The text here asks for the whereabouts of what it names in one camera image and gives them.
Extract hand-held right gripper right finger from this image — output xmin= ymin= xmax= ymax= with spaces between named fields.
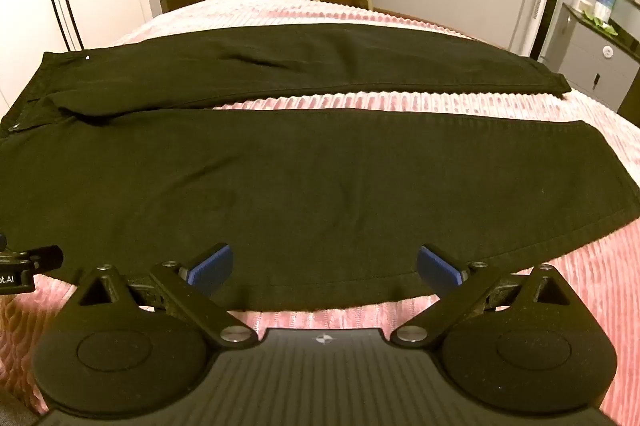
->
xmin=390 ymin=243 xmax=574 ymax=348

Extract black pants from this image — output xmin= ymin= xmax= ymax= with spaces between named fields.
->
xmin=0 ymin=24 xmax=640 ymax=313

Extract green leaf tray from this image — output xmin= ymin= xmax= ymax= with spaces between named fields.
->
xmin=582 ymin=11 xmax=622 ymax=38

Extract grey cabinet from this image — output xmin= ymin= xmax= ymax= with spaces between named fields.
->
xmin=537 ymin=1 xmax=640 ymax=113

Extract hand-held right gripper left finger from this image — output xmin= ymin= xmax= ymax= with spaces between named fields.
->
xmin=75 ymin=242 xmax=259 ymax=348

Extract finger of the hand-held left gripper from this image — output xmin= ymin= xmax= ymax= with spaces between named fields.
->
xmin=29 ymin=245 xmax=64 ymax=271

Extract pink ribbed blanket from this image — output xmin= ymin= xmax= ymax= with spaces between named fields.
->
xmin=0 ymin=0 xmax=640 ymax=418

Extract blue box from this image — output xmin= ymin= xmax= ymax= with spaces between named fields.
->
xmin=592 ymin=0 xmax=617 ymax=23

